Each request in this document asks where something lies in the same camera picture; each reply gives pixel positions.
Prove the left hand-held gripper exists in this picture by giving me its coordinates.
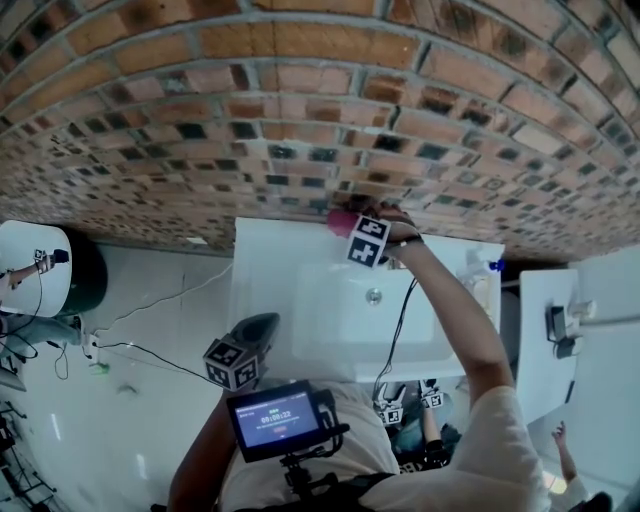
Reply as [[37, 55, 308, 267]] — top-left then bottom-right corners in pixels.
[[202, 312, 281, 393]]

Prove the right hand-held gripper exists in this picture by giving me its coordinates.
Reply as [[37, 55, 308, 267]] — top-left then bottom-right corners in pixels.
[[345, 213, 393, 270]]

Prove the pink cloth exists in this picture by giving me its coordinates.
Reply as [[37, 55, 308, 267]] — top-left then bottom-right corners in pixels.
[[326, 208, 362, 239]]

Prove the person's left forearm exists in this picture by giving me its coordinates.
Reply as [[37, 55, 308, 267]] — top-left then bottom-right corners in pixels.
[[169, 397, 239, 509]]

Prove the person's right forearm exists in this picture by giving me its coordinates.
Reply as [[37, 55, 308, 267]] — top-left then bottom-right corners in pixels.
[[397, 240, 516, 416]]

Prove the another person's forearm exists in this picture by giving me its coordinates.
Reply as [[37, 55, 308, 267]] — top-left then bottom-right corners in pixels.
[[0, 262, 44, 291]]

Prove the white ceramic sink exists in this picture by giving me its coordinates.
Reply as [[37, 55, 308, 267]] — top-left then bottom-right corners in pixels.
[[230, 216, 506, 384]]

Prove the person's right hand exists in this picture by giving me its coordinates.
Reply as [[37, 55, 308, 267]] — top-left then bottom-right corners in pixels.
[[368, 202, 425, 247]]

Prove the black chest monitor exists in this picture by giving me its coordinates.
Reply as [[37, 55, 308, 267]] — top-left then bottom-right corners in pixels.
[[225, 379, 351, 464]]

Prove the clear soap bottle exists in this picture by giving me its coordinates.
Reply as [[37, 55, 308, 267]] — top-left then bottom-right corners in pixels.
[[462, 248, 494, 301]]

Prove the white oval basin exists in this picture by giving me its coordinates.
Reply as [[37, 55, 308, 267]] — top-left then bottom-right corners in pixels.
[[0, 219, 74, 319]]

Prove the black device on cabinet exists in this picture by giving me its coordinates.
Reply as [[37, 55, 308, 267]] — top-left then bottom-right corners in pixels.
[[545, 304, 581, 360]]

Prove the person's white shirt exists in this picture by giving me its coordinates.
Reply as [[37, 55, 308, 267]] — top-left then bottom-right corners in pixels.
[[219, 379, 554, 512]]

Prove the black tripod stand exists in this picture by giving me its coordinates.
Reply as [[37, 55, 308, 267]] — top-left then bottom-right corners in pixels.
[[0, 399, 56, 512]]

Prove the white side cabinet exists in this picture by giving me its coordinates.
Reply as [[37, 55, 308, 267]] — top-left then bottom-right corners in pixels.
[[514, 257, 640, 501]]

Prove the black floor cable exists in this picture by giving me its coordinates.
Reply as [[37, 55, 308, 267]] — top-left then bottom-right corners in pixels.
[[92, 341, 229, 387]]

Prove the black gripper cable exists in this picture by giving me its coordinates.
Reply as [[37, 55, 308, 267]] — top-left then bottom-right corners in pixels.
[[373, 277, 420, 399]]

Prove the white floor cable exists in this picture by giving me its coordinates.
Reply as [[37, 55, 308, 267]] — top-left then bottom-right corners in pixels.
[[93, 259, 236, 337]]

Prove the black monitor mount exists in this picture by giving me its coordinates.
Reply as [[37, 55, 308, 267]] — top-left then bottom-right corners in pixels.
[[277, 447, 351, 509]]

